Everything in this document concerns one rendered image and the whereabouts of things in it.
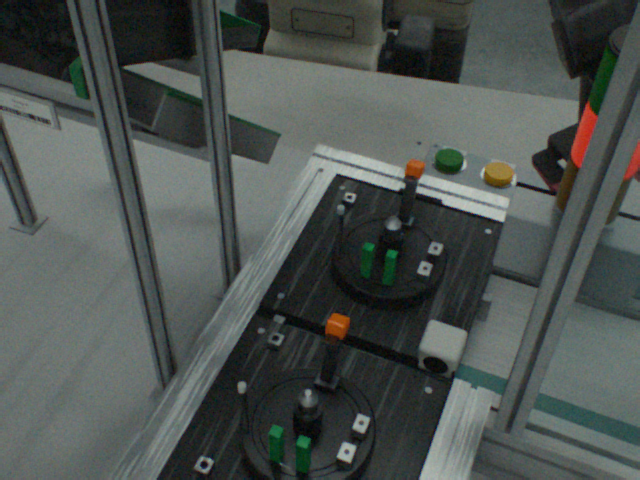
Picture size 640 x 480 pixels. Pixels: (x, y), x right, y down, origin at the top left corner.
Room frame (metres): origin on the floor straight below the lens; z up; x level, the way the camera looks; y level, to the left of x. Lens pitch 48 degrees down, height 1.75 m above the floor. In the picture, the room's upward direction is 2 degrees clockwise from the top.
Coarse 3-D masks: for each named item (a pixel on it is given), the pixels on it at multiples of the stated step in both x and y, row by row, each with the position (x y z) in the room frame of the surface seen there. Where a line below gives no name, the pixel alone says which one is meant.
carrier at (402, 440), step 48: (240, 336) 0.55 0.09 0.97; (288, 336) 0.56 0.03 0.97; (240, 384) 0.42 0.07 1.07; (288, 384) 0.48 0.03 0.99; (336, 384) 0.48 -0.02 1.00; (384, 384) 0.50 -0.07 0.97; (432, 384) 0.50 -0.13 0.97; (192, 432) 0.43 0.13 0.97; (240, 432) 0.42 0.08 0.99; (288, 432) 0.42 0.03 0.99; (336, 432) 0.42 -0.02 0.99; (384, 432) 0.44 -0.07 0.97; (432, 432) 0.44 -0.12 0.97
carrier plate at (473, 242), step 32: (352, 192) 0.79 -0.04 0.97; (384, 192) 0.79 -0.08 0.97; (320, 224) 0.73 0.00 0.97; (448, 224) 0.74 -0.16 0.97; (480, 224) 0.74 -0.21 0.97; (288, 256) 0.68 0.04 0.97; (320, 256) 0.68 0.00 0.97; (448, 256) 0.68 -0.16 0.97; (480, 256) 0.69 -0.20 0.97; (288, 288) 0.63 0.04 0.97; (320, 288) 0.63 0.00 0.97; (448, 288) 0.63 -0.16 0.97; (480, 288) 0.63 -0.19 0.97; (288, 320) 0.59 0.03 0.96; (320, 320) 0.58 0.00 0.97; (352, 320) 0.58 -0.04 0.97; (384, 320) 0.58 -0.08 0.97; (416, 320) 0.58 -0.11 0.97; (448, 320) 0.58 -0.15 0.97; (384, 352) 0.54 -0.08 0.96; (416, 352) 0.54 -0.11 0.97
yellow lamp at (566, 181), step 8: (568, 160) 0.50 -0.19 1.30; (568, 168) 0.49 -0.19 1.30; (576, 168) 0.48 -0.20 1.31; (568, 176) 0.49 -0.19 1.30; (576, 176) 0.48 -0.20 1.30; (560, 184) 0.50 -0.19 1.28; (568, 184) 0.48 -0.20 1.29; (560, 192) 0.49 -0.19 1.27; (568, 192) 0.48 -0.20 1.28; (560, 200) 0.49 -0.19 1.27; (560, 208) 0.48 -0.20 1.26
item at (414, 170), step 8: (416, 160) 0.75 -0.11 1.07; (408, 168) 0.74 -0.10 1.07; (416, 168) 0.73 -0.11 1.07; (424, 168) 0.74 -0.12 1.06; (408, 176) 0.73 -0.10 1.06; (416, 176) 0.73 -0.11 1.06; (408, 184) 0.72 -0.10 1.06; (416, 184) 0.73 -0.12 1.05; (408, 192) 0.73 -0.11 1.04; (408, 200) 0.72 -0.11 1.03; (400, 208) 0.72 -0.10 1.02; (408, 208) 0.72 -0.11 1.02; (400, 216) 0.72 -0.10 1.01; (408, 216) 0.71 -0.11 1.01
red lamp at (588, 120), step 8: (584, 112) 0.50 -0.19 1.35; (592, 112) 0.49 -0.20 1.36; (584, 120) 0.49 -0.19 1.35; (592, 120) 0.48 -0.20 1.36; (584, 128) 0.49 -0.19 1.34; (592, 128) 0.48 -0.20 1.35; (576, 136) 0.50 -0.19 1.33; (584, 136) 0.48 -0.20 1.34; (576, 144) 0.49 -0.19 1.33; (584, 144) 0.48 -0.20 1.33; (576, 152) 0.49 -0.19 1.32; (584, 152) 0.48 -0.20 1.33; (576, 160) 0.48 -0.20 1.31
